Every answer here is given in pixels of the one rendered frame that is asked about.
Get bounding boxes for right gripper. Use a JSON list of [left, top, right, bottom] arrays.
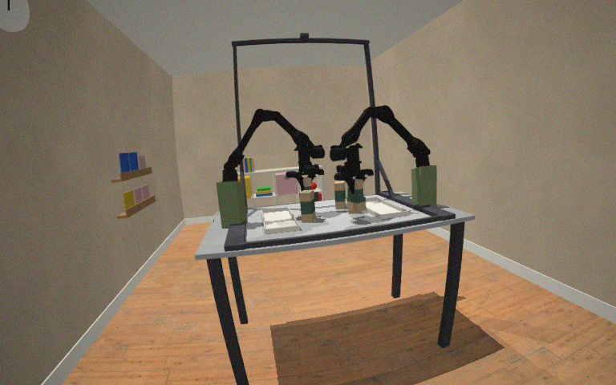
[[286, 160, 324, 191]]

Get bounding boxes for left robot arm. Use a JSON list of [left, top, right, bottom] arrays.
[[330, 105, 431, 168]]

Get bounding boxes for white shallow tray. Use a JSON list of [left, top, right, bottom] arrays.
[[261, 207, 300, 234], [365, 197, 409, 220]]

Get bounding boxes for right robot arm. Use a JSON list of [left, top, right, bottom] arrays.
[[222, 109, 325, 182]]

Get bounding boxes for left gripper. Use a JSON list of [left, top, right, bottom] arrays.
[[334, 159, 374, 194]]

